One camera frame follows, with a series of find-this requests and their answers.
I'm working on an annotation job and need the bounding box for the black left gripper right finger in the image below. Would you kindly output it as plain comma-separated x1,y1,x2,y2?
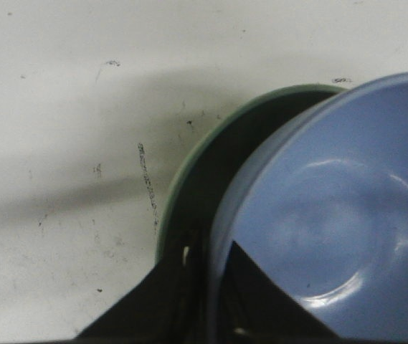
221,242,336,340

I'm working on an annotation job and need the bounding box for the blue bowl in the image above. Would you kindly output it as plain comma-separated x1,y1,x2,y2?
207,72,408,340

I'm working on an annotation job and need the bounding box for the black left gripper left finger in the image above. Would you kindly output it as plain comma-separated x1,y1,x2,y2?
76,220,210,340

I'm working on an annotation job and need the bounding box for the green bowl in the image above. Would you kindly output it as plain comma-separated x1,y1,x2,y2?
156,84,344,261

